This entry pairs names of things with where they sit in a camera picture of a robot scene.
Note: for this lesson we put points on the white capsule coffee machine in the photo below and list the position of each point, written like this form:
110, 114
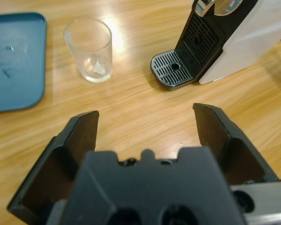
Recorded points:
243, 47

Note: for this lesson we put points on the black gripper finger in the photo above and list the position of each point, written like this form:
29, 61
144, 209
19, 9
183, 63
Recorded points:
236, 150
49, 168

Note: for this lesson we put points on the clear drinking glass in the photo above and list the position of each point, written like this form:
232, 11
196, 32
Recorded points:
91, 47

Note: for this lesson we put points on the black drip tray metal grille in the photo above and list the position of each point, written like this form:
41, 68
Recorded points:
171, 70

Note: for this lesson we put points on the teal plastic tray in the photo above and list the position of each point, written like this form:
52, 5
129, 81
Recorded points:
16, 65

